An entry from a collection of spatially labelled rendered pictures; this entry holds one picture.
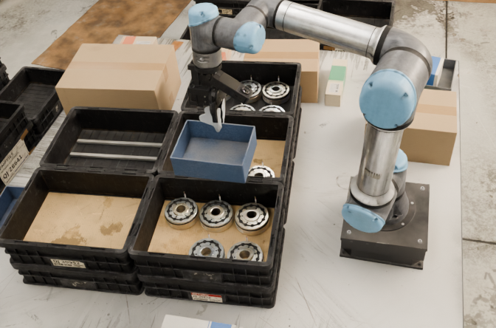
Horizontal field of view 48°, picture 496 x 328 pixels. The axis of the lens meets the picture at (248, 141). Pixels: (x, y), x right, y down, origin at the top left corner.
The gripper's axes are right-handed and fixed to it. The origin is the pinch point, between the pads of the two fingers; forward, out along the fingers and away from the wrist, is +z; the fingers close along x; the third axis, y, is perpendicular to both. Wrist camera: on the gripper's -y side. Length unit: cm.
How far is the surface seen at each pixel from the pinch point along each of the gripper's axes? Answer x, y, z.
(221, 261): 27.4, -7.9, 23.5
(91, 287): 30, 35, 44
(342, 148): -46, -29, 37
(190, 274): 27.2, 2.0, 31.7
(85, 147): -15, 58, 28
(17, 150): -45, 120, 62
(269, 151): -25.8, -6.7, 26.3
